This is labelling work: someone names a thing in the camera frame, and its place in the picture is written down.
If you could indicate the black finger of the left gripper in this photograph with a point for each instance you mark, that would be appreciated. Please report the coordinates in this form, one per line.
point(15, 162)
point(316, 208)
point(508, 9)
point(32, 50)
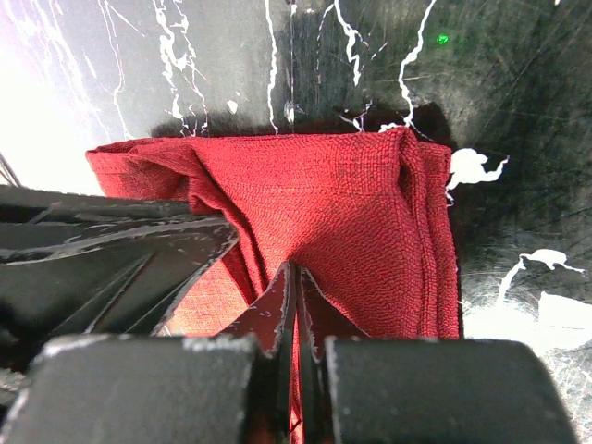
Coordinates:
point(75, 264)

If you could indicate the red cloth napkin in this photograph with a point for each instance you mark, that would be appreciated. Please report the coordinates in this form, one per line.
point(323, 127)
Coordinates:
point(366, 213)

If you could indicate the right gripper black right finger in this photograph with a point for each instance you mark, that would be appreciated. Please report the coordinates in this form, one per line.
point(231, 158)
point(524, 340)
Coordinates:
point(356, 389)

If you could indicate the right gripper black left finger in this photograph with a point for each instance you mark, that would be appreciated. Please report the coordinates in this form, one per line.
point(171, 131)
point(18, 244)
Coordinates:
point(233, 387)

